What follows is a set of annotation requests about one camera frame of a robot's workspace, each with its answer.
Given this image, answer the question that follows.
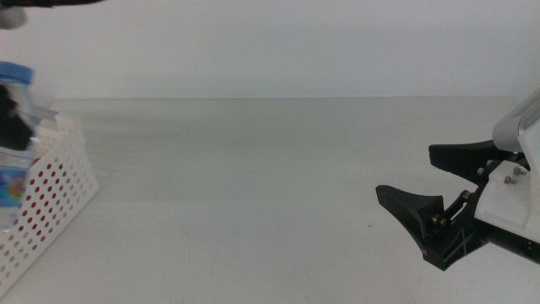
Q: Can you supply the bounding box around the clear water bottle blue cap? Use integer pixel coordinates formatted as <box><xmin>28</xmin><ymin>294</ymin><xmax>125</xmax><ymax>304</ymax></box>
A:
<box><xmin>0</xmin><ymin>60</ymin><xmax>40</xmax><ymax>232</ymax></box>

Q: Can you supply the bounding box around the red soda can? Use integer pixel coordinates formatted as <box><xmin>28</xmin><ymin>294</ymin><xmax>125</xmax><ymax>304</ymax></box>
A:
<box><xmin>19</xmin><ymin>161</ymin><xmax>86</xmax><ymax>221</ymax></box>

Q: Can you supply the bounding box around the white perforated plastic basket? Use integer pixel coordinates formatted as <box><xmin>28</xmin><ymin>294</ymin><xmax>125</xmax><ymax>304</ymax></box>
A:
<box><xmin>0</xmin><ymin>107</ymin><xmax>101</xmax><ymax>300</ymax></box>

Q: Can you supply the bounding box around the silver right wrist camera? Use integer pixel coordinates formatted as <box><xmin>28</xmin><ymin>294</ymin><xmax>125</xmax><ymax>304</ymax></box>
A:
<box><xmin>491</xmin><ymin>87</ymin><xmax>540</xmax><ymax>154</ymax></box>

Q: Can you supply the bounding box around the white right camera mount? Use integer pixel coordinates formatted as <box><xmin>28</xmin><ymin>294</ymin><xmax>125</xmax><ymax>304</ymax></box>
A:
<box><xmin>473</xmin><ymin>120</ymin><xmax>540</xmax><ymax>246</ymax></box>

